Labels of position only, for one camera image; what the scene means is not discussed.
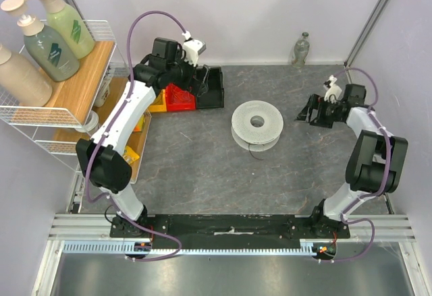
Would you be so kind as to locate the white wire wooden shelf rack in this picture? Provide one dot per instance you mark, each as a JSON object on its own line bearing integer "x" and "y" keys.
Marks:
{"x": 52, "y": 127}

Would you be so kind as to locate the grey-green pump bottle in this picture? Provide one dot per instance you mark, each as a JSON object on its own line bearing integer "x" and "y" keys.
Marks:
{"x": 43, "y": 43}

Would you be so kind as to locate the yellow snack packet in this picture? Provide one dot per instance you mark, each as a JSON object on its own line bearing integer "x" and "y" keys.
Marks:
{"x": 129, "y": 155}

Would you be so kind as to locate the yellow parts bin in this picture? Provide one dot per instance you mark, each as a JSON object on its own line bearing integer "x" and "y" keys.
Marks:
{"x": 159, "y": 105}

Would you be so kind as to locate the white yogurt cup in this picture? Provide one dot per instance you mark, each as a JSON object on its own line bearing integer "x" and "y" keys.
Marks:
{"x": 103, "y": 92}

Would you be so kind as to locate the orange snack box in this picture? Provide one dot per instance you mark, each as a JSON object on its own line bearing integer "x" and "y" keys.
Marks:
{"x": 142, "y": 123}

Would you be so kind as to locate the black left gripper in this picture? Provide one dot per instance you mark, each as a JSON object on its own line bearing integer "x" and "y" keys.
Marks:
{"x": 196, "y": 84}

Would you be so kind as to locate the beige pump bottle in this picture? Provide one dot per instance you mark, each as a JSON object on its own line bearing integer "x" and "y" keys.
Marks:
{"x": 22, "y": 80}

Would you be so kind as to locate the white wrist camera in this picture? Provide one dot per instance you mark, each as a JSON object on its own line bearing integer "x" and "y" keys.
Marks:
{"x": 333, "y": 91}
{"x": 193, "y": 48}

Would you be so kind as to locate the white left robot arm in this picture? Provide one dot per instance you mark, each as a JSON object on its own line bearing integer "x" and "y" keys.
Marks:
{"x": 101, "y": 157}

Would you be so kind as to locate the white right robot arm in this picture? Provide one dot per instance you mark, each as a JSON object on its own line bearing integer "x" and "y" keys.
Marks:
{"x": 375, "y": 165}

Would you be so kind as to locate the white paper cup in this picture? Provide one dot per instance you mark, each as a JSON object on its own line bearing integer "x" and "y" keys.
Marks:
{"x": 91, "y": 126}

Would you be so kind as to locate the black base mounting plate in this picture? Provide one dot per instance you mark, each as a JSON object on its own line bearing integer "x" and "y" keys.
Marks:
{"x": 288, "y": 225}

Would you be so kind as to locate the white perforated cable spool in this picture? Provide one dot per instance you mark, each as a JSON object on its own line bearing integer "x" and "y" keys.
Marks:
{"x": 256, "y": 125}

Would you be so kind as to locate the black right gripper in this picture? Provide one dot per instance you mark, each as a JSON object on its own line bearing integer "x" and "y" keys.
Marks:
{"x": 317, "y": 109}

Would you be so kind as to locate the red parts bin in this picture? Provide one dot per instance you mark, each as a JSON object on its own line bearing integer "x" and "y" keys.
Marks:
{"x": 178, "y": 99}

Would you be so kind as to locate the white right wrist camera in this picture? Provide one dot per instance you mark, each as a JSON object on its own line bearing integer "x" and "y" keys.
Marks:
{"x": 333, "y": 91}

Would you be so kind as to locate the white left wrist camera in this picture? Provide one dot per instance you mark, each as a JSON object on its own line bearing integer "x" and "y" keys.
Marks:
{"x": 193, "y": 48}

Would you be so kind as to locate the clear glass bottle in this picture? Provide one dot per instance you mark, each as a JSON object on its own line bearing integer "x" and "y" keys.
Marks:
{"x": 300, "y": 51}

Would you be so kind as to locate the black parts bin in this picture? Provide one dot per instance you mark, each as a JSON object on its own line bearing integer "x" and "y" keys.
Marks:
{"x": 214, "y": 97}

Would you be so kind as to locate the light green pump bottle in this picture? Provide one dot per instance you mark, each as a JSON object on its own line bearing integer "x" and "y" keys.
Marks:
{"x": 68, "y": 22}

